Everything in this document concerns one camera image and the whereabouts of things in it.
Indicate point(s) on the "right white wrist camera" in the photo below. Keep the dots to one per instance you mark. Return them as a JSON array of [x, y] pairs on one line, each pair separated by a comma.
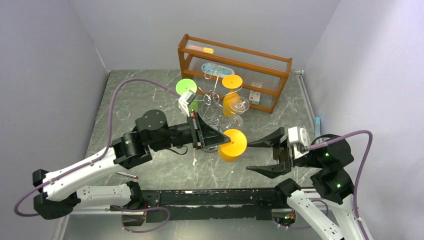
[[298, 142]]

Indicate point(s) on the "blue packaged item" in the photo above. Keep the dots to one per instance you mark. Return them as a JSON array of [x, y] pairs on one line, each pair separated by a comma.
[[212, 69]]

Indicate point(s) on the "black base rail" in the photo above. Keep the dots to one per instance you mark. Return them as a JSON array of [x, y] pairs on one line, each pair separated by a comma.
[[159, 206]]

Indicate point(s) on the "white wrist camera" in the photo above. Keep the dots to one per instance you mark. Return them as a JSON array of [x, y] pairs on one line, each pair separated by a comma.
[[184, 102], [298, 142]]

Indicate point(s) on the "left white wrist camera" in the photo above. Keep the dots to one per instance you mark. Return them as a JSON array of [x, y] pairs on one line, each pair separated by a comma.
[[184, 102]]

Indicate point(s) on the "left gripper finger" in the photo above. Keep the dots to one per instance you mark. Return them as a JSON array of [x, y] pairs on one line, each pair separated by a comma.
[[203, 128], [214, 140]]

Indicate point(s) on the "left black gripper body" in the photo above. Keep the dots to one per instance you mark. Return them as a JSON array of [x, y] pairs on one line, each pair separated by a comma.
[[197, 139]]

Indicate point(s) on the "silver red pen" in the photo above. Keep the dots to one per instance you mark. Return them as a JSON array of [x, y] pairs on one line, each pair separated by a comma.
[[128, 175]]

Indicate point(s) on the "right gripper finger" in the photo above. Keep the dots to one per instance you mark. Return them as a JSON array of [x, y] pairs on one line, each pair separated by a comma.
[[271, 171], [271, 140]]

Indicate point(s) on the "wooden shelf rack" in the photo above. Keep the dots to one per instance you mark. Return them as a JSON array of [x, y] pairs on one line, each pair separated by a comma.
[[260, 72]]

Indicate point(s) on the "chrome wine glass rack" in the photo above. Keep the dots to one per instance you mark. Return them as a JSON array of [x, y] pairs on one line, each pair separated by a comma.
[[210, 107]]

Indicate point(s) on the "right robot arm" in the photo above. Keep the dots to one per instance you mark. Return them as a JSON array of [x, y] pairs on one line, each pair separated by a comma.
[[337, 191]]

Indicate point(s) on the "green plastic goblet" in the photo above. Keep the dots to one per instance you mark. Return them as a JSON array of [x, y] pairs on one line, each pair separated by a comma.
[[185, 85]]

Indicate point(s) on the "orange yellow marker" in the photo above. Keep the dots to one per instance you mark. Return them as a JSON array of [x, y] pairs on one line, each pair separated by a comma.
[[202, 49]]

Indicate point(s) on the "orange plastic goblet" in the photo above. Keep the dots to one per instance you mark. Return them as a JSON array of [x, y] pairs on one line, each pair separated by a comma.
[[232, 82], [229, 152]]

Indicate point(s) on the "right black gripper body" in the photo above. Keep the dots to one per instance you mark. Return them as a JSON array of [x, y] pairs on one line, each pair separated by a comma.
[[284, 153]]

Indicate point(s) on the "small white red box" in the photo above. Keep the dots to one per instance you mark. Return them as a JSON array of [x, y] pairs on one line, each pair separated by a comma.
[[254, 97]]

